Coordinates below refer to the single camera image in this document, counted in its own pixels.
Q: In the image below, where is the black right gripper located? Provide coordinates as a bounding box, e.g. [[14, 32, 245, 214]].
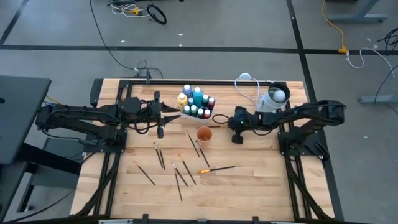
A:
[[228, 105, 259, 144]]

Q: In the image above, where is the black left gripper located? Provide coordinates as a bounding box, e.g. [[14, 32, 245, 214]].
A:
[[136, 90, 182, 140]]

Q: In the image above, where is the large light blue paint bottle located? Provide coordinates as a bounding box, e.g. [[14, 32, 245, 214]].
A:
[[192, 86, 203, 103]]

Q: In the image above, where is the peach plastic cup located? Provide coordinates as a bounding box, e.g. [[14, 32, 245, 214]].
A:
[[196, 126, 214, 149]]

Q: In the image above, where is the black paintbrush orange ferrule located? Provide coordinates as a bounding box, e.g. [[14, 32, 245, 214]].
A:
[[178, 153, 197, 186]]

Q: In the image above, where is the black paintbrush silver ferrule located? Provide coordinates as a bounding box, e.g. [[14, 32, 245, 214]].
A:
[[170, 161, 189, 187]]

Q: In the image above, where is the white plastic bin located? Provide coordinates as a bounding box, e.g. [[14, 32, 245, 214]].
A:
[[176, 90, 218, 124]]

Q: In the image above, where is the white cylindrical desk device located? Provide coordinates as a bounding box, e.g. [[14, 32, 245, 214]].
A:
[[256, 82, 292, 116]]

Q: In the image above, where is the black desk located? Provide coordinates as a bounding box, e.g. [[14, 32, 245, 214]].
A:
[[0, 74, 52, 166]]

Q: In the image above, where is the grey desk foot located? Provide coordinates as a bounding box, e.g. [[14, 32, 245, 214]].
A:
[[357, 95, 398, 105]]

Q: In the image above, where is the grey desk leg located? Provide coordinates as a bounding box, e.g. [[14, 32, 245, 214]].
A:
[[326, 0, 389, 23]]

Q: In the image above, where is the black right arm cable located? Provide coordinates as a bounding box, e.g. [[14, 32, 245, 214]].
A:
[[211, 113, 231, 125]]

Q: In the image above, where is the white device cable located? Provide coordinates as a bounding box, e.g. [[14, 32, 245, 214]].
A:
[[234, 76, 274, 110]]

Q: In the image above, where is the black cable ring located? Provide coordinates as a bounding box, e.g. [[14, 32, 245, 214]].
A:
[[146, 4, 168, 26]]

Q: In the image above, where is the black floor cable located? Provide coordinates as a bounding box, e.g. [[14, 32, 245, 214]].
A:
[[89, 0, 164, 79]]

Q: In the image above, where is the white cable bundle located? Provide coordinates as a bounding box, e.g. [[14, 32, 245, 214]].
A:
[[110, 2, 150, 19]]

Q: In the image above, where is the yellow extension cable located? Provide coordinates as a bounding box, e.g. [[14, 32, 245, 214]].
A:
[[321, 0, 349, 54]]

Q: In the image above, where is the white floor cable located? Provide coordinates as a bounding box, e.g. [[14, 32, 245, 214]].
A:
[[345, 47, 396, 78]]

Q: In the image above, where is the black cable tangle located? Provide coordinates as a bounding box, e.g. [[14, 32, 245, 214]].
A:
[[376, 27, 398, 51]]

